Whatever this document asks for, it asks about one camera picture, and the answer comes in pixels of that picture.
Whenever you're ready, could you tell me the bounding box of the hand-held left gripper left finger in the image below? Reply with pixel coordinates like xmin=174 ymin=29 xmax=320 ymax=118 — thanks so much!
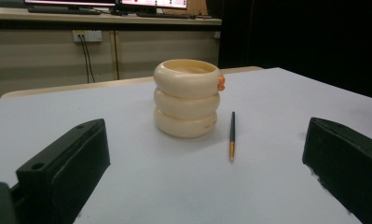
xmin=15 ymin=118 xmax=111 ymax=224

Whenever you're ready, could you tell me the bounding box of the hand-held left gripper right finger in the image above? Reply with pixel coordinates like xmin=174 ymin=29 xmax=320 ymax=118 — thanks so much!
xmin=302 ymin=117 xmax=372 ymax=224

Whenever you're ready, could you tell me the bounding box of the black and gold pen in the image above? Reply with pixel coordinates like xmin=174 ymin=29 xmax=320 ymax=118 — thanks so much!
xmin=228 ymin=111 xmax=237 ymax=162

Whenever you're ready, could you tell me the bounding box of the black pen cap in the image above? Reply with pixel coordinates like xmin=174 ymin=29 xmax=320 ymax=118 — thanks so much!
xmin=229 ymin=111 xmax=237 ymax=144

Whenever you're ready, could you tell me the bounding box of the cream ringed pen holder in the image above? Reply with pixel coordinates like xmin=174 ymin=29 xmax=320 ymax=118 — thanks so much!
xmin=153 ymin=59 xmax=226 ymax=139

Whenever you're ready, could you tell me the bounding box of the wooden table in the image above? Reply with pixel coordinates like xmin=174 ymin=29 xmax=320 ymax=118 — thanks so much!
xmin=0 ymin=65 xmax=264 ymax=101

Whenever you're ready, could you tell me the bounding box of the beige desk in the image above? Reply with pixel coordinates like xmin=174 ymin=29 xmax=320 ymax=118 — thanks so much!
xmin=0 ymin=7 xmax=223 ymax=101

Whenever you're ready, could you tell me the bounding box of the white table sheet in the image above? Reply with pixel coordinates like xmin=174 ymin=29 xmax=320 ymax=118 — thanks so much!
xmin=0 ymin=67 xmax=372 ymax=224

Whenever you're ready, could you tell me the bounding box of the black curtain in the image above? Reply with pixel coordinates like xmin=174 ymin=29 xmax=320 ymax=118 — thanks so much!
xmin=219 ymin=0 xmax=372 ymax=101

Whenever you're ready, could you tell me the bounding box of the black keyboard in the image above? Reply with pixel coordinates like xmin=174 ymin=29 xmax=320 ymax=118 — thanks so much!
xmin=135 ymin=11 xmax=197 ymax=20
xmin=27 ymin=6 xmax=102 ymax=16

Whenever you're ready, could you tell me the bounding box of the computer monitor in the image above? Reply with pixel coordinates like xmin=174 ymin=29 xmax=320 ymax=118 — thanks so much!
xmin=24 ymin=0 xmax=117 ymax=7
xmin=120 ymin=0 xmax=188 ymax=9

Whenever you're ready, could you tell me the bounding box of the brown cardboard box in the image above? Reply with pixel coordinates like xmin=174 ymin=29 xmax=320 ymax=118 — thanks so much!
xmin=163 ymin=0 xmax=209 ymax=16

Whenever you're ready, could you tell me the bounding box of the black power cable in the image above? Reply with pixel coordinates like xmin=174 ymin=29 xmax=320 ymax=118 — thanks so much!
xmin=82 ymin=35 xmax=96 ymax=83
xmin=78 ymin=35 xmax=91 ymax=84

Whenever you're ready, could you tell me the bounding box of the white wall socket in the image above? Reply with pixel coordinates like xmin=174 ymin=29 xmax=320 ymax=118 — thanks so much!
xmin=72 ymin=29 xmax=103 ymax=43

